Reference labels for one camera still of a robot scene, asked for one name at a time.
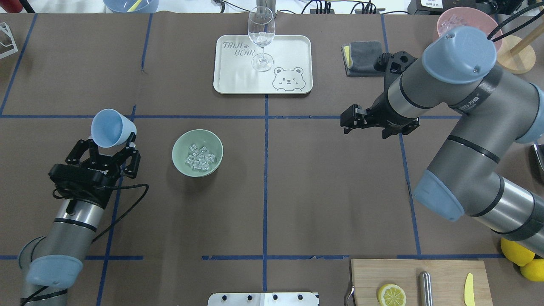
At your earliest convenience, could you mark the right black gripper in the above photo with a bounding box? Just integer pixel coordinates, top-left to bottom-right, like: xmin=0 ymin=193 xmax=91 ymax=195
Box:
xmin=340 ymin=92 xmax=420 ymax=139

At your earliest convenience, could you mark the red bottle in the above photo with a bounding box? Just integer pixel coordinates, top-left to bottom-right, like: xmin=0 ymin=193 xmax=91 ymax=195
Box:
xmin=0 ymin=0 xmax=23 ymax=13

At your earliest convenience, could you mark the yellow lemon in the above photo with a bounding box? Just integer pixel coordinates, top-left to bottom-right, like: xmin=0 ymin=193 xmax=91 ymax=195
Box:
xmin=500 ymin=238 xmax=536 ymax=267
xmin=519 ymin=259 xmax=544 ymax=282

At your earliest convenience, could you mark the half lemon slice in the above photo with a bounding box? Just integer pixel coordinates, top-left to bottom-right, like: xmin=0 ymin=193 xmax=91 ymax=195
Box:
xmin=377 ymin=283 xmax=407 ymax=306

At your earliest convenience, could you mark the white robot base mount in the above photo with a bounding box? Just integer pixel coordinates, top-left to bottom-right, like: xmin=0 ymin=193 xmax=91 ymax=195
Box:
xmin=207 ymin=292 xmax=320 ymax=306

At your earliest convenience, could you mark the white wire cup rack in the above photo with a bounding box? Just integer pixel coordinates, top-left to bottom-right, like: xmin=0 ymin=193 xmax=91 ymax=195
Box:
xmin=0 ymin=23 xmax=19 ymax=59

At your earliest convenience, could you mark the wooden cutting board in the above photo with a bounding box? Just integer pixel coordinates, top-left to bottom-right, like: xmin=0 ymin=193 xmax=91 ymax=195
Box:
xmin=351 ymin=259 xmax=494 ymax=306

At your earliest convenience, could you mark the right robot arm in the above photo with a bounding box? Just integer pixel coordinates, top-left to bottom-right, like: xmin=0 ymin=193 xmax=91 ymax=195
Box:
xmin=340 ymin=26 xmax=544 ymax=256

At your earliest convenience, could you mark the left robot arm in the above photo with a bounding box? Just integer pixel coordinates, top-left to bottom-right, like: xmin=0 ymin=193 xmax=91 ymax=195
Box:
xmin=17 ymin=132 xmax=140 ymax=306

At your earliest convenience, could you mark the cream bear tray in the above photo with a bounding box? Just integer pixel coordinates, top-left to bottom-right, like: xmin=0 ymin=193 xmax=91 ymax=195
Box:
xmin=213 ymin=35 xmax=313 ymax=95

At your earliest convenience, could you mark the light green bowl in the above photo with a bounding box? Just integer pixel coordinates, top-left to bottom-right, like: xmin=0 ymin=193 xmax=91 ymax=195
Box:
xmin=172 ymin=129 xmax=224 ymax=178

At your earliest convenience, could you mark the yellow plastic knife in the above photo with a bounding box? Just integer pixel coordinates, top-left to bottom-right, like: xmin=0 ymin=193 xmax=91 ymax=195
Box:
xmin=464 ymin=273 xmax=475 ymax=306

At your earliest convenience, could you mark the grey folded cloth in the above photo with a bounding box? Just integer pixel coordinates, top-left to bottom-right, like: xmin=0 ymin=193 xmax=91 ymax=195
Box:
xmin=341 ymin=41 xmax=383 ymax=77

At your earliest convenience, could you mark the clear wine glass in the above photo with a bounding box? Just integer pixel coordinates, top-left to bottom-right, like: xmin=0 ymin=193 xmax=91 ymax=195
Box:
xmin=247 ymin=6 xmax=276 ymax=72

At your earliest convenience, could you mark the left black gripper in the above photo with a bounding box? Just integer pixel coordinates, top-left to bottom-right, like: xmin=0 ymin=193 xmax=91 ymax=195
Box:
xmin=49 ymin=133 xmax=141 ymax=209

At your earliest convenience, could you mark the yellow lemon lower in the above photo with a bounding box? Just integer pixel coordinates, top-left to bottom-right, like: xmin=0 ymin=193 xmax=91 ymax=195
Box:
xmin=519 ymin=259 xmax=544 ymax=282

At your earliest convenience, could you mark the steel muddler black cap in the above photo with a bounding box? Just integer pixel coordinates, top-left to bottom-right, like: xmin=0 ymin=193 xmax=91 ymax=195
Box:
xmin=419 ymin=271 xmax=433 ymax=306

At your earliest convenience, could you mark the blue bowl with fork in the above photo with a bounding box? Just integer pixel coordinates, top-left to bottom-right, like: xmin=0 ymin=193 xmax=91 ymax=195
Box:
xmin=103 ymin=0 xmax=160 ymax=14

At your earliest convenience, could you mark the pink bowl of ice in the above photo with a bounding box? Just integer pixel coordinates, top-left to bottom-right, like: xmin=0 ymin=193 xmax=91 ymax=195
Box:
xmin=433 ymin=6 xmax=498 ymax=41

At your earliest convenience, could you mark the light blue plastic cup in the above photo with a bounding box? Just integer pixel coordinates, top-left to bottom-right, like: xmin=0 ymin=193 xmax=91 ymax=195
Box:
xmin=91 ymin=109 xmax=137 ymax=148

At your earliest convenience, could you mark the yellow lemon upper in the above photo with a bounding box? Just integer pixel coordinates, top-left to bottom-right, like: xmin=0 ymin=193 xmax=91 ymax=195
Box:
xmin=500 ymin=238 xmax=536 ymax=267

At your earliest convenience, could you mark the wooden mug tree stand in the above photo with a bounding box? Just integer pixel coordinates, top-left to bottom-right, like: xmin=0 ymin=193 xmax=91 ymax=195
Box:
xmin=497 ymin=22 xmax=544 ymax=75

